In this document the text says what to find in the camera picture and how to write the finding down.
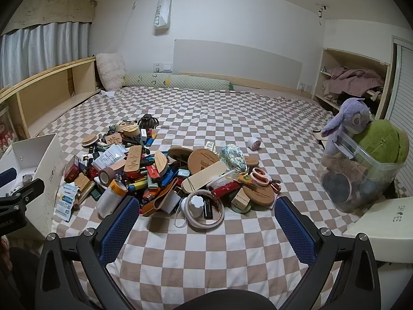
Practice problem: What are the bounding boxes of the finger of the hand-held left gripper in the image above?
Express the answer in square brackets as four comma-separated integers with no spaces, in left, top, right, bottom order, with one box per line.
[0,178,45,205]
[0,167,17,188]

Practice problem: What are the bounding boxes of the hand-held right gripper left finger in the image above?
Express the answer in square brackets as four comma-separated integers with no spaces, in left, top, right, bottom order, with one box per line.
[34,196,141,310]

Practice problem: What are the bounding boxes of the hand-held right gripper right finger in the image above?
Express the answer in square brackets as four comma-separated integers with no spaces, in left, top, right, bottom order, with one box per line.
[274,196,381,310]

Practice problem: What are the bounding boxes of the white shoe box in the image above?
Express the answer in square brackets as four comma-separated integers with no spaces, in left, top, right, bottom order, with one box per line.
[0,132,70,233]
[343,195,413,264]

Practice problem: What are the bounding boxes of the plastic-wrapped orange tape roll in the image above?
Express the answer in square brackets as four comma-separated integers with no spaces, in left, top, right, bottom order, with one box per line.
[96,179,129,218]

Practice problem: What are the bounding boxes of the stack of blue white packets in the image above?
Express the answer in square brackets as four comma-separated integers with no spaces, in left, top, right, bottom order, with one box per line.
[53,182,80,223]

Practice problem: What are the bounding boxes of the red box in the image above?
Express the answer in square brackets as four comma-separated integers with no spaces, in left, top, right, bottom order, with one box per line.
[64,163,80,183]

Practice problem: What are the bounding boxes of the brown leather case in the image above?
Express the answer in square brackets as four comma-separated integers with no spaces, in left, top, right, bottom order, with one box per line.
[141,177,179,218]

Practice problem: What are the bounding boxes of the pile of lighters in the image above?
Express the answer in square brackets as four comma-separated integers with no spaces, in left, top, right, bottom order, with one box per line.
[87,129,194,204]

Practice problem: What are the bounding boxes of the large round cork coaster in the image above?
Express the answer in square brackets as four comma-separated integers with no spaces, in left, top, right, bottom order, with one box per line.
[240,181,275,206]

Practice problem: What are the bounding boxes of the brown tape roll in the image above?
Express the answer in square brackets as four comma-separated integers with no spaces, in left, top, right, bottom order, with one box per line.
[98,167,116,188]

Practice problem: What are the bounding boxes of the gold box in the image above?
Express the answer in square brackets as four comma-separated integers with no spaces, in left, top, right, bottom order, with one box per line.
[75,174,96,201]

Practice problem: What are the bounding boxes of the small wooden block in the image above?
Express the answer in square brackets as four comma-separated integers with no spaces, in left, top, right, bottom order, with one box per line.
[231,187,252,210]

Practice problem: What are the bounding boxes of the pinkish brown oval board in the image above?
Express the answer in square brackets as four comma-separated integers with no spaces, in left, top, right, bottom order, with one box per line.
[103,158,127,176]

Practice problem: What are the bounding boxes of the engraved wooden oval board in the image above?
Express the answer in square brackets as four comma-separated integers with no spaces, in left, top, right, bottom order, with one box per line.
[124,145,143,177]

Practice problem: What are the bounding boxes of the white paper packet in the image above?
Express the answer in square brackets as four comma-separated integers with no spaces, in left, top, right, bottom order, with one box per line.
[93,144,127,170]

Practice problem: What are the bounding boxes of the half-round wooden piece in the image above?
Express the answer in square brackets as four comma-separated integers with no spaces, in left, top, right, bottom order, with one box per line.
[154,150,169,180]

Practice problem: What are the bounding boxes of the clear plastic bin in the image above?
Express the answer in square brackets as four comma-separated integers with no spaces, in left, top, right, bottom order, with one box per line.
[315,131,408,214]

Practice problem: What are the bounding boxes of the red packet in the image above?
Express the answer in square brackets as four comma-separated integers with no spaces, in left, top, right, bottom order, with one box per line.
[211,181,241,198]

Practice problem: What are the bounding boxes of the black rectangular bar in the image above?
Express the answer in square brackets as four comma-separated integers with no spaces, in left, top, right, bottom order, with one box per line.
[203,197,217,220]

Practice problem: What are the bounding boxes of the checkered bedsheet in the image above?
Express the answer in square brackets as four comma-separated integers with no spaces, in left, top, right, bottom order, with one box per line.
[32,86,401,310]

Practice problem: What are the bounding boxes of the wooden bedside shelf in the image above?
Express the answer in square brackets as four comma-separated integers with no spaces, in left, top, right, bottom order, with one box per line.
[0,56,97,139]

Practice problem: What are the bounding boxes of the floral cloth pouch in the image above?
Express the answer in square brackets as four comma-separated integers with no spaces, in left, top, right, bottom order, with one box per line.
[219,144,249,172]

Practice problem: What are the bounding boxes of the dark brown oval board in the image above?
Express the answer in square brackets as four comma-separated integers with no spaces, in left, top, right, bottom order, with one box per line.
[168,147,195,165]

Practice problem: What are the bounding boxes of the light wooden oval board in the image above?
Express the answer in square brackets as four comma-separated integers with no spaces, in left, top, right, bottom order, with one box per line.
[181,160,227,194]

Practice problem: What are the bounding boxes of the round wooden box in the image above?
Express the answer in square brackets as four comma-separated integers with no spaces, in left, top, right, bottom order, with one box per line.
[120,124,141,139]

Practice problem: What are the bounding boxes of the printed round cork coaster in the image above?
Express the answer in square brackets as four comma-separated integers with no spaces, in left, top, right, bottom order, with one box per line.
[188,149,220,175]

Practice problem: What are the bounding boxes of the purple plush toy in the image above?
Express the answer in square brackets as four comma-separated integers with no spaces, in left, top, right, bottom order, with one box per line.
[320,98,375,156]

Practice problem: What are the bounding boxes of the green plush toy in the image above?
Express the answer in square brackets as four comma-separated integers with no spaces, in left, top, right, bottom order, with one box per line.
[353,119,410,164]

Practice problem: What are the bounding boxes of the grey curtain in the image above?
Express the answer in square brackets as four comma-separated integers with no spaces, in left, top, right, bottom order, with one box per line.
[0,22,91,86]

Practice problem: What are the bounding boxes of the fluffy white pillow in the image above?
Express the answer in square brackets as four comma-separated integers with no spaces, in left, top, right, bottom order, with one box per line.
[96,52,126,91]

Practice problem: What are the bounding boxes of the long green pillow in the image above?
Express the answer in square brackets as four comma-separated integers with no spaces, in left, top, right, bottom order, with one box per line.
[123,73,235,91]

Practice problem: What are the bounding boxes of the pile of pink clothes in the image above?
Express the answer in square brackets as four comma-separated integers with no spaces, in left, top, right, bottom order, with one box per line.
[323,67,385,104]

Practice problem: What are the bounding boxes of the beige printed valance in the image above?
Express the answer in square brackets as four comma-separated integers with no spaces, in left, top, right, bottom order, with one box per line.
[0,0,97,36]

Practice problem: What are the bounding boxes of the grey headboard panel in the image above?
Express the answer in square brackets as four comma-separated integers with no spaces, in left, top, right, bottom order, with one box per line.
[173,39,303,89]

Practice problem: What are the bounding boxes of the wooden wardrobe shelf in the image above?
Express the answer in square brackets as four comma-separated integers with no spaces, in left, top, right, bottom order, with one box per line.
[311,48,392,120]

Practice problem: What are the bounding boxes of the white slatted door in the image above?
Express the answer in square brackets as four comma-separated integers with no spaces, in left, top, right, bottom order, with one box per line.
[385,35,413,197]

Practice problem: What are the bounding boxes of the white hanging bag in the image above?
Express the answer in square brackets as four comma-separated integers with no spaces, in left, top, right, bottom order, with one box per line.
[153,0,172,36]

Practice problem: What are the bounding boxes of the white red handled scissors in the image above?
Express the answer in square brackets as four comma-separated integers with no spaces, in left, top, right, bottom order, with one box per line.
[238,167,272,186]

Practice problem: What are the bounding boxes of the white ring band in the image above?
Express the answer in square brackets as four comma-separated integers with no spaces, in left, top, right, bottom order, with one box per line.
[186,190,225,230]

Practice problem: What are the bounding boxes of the black cable bundle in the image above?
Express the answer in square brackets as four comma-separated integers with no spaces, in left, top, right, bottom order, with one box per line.
[138,114,159,130]

